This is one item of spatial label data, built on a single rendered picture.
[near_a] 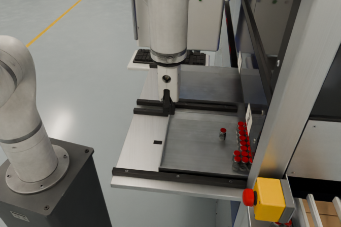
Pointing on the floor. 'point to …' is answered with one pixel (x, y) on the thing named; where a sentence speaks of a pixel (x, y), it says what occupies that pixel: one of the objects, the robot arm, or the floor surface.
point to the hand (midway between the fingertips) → (169, 107)
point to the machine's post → (299, 78)
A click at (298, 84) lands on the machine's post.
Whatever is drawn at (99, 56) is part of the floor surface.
